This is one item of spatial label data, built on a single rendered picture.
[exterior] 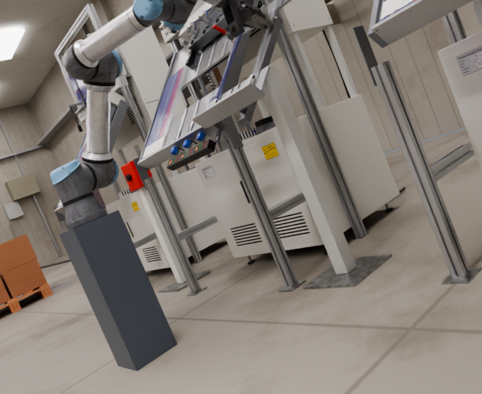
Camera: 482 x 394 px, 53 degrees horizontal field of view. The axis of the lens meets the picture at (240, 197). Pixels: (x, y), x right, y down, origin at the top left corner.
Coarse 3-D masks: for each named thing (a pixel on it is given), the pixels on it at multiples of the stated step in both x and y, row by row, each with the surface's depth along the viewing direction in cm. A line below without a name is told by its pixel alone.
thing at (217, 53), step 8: (216, 40) 223; (224, 40) 214; (184, 48) 258; (208, 48) 228; (216, 48) 218; (224, 48) 210; (184, 56) 252; (200, 56) 232; (208, 56) 223; (216, 56) 214; (224, 56) 208; (176, 64) 259; (184, 64) 247; (200, 64) 228; (208, 64) 219; (216, 64) 222; (192, 72) 232; (200, 72) 223; (208, 72) 228; (184, 80) 237; (192, 80) 229
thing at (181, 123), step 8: (216, 88) 200; (208, 96) 204; (200, 104) 208; (208, 104) 200; (184, 112) 219; (192, 112) 211; (200, 112) 204; (176, 120) 224; (184, 120) 215; (176, 128) 220; (184, 128) 211; (192, 128) 203; (168, 136) 224; (176, 136) 214
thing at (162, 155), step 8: (200, 128) 192; (208, 128) 191; (216, 128) 189; (184, 136) 201; (192, 136) 200; (208, 136) 197; (168, 144) 214; (176, 144) 210; (192, 144) 206; (160, 152) 221; (168, 152) 219; (144, 160) 233; (152, 160) 231; (160, 160) 229
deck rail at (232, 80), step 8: (256, 0) 213; (240, 40) 202; (232, 48) 200; (240, 48) 201; (240, 56) 201; (232, 64) 197; (240, 64) 200; (232, 72) 196; (240, 72) 199; (232, 80) 196; (224, 88) 192; (224, 128) 188
